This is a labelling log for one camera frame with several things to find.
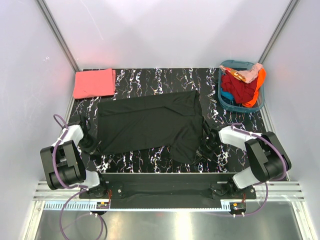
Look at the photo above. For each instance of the black t shirt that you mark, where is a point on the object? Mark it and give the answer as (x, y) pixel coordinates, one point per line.
(171, 120)

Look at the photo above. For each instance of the aluminium frame post left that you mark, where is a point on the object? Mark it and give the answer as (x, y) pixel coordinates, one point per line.
(49, 18)

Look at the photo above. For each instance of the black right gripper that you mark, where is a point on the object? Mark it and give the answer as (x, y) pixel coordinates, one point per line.
(201, 154)

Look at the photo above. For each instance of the orange t shirt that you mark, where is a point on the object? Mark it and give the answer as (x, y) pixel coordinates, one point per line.
(259, 83)

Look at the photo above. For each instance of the white slotted cable duct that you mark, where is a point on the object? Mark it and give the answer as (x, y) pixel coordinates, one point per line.
(97, 206)

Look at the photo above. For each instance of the light pink t shirt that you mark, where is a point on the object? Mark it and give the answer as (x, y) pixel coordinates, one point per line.
(246, 76)

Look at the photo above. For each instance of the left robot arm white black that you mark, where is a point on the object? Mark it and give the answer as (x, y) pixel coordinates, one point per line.
(62, 164)

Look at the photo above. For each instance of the aluminium frame post right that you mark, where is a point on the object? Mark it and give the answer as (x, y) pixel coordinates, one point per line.
(289, 10)

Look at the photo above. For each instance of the aluminium frame post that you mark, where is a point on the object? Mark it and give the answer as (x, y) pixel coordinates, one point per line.
(49, 18)
(289, 10)

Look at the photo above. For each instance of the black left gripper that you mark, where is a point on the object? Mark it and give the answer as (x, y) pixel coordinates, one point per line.
(94, 147)

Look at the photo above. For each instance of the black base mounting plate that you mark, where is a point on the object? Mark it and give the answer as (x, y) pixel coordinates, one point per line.
(168, 190)

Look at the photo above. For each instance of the dark red t shirt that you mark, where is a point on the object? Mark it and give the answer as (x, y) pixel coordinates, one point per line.
(242, 92)

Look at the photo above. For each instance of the aluminium rail front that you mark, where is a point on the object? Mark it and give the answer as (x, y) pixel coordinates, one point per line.
(277, 191)

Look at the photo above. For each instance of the blue t shirt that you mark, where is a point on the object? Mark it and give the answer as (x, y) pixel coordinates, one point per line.
(226, 95)

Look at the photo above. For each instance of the folded pink t shirt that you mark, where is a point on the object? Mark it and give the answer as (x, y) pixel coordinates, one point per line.
(94, 83)

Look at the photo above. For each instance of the teal plastic laundry basket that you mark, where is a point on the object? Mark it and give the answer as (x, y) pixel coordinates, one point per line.
(232, 106)

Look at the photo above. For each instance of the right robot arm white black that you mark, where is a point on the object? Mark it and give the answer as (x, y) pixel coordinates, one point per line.
(267, 158)

